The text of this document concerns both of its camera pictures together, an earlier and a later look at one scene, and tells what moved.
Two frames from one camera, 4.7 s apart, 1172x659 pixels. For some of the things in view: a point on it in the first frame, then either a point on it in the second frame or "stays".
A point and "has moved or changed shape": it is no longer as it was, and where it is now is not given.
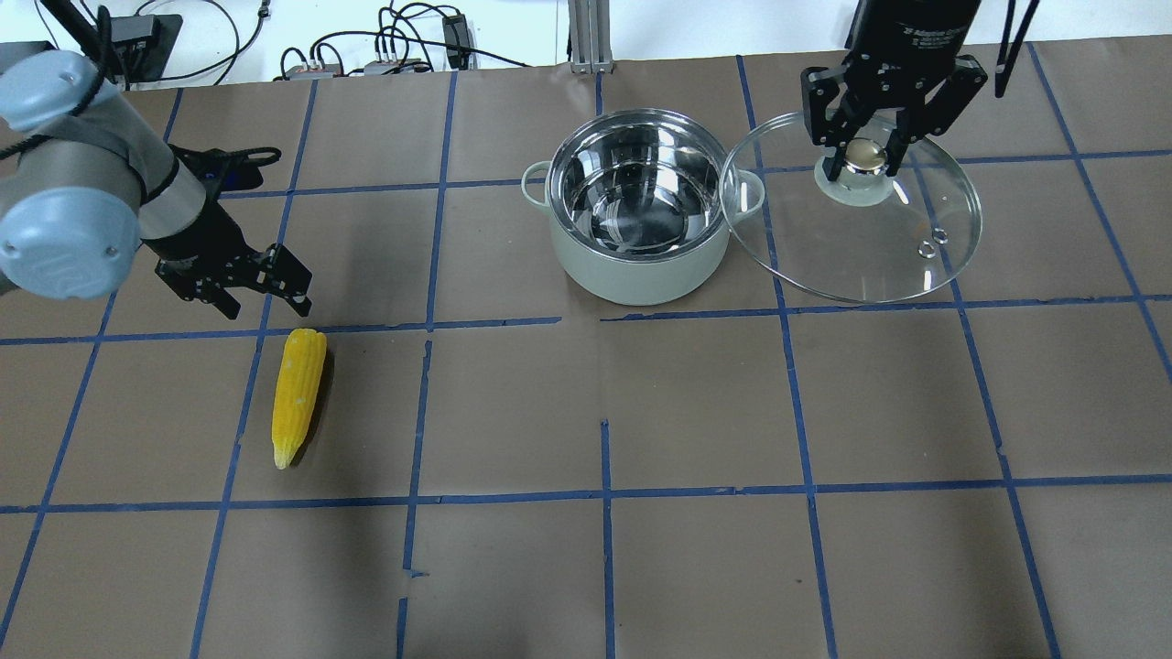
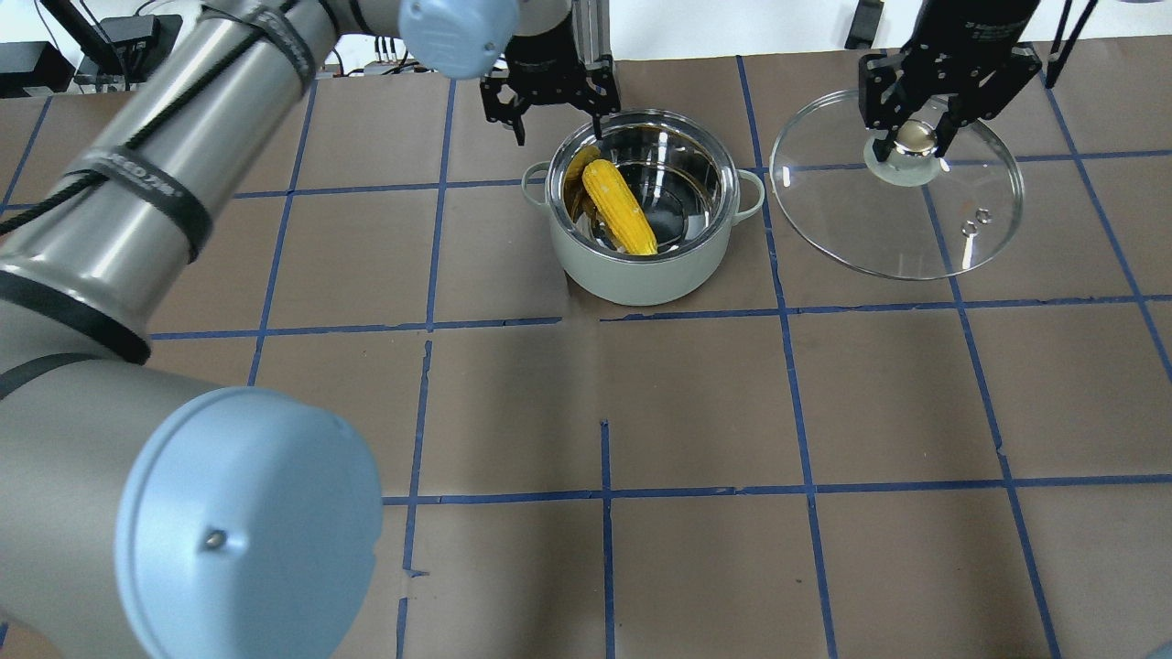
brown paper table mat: [456, 454] stays
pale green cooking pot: [641, 204] stays
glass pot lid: [868, 237] has moved or changed shape
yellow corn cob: [299, 374] -> [621, 215]
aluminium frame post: [590, 37] stays
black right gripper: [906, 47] -> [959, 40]
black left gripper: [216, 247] -> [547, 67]
